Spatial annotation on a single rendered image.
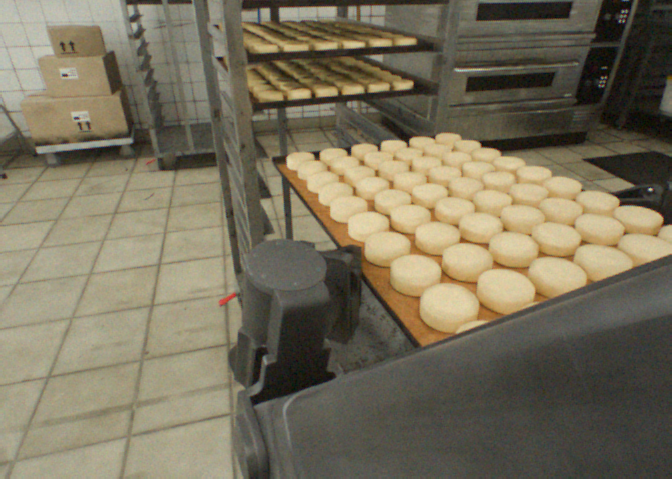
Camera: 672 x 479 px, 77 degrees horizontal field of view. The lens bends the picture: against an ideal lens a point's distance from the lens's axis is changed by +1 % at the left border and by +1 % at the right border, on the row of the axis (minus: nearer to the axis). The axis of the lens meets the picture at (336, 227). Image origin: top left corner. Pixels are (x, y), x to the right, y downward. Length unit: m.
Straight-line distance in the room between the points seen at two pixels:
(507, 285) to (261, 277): 0.23
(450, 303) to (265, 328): 0.16
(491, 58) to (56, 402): 2.99
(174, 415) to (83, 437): 0.26
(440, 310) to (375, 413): 0.21
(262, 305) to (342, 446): 0.12
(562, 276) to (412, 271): 0.14
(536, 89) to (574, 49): 0.36
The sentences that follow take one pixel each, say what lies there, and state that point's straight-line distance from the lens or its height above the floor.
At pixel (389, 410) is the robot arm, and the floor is 1.04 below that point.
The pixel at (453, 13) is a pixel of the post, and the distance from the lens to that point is 0.99.
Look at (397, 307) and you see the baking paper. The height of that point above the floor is 0.91.
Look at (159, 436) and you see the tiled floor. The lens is 1.50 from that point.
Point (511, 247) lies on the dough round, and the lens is 0.49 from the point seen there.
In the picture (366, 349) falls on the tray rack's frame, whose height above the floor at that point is 0.15.
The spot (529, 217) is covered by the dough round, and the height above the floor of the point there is 0.93.
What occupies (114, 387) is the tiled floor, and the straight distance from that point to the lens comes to 1.68.
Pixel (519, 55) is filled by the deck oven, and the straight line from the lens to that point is 3.37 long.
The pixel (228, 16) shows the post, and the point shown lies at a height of 1.12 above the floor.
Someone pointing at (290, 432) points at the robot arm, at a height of 0.96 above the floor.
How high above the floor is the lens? 1.18
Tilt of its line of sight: 31 degrees down
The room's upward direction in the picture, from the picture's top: straight up
